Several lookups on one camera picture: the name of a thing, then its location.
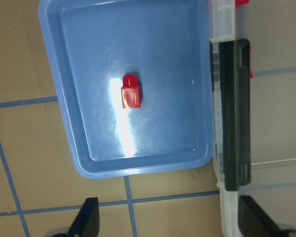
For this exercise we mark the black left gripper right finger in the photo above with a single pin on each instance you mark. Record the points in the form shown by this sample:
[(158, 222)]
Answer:
[(253, 220)]

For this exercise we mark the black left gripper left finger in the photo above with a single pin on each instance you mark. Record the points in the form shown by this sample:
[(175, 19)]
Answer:
[(87, 221)]

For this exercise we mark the blue plastic tray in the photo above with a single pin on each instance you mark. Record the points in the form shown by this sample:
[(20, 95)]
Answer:
[(92, 44)]

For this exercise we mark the clear plastic storage box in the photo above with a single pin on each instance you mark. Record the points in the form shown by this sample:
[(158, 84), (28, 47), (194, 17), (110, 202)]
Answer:
[(253, 46)]

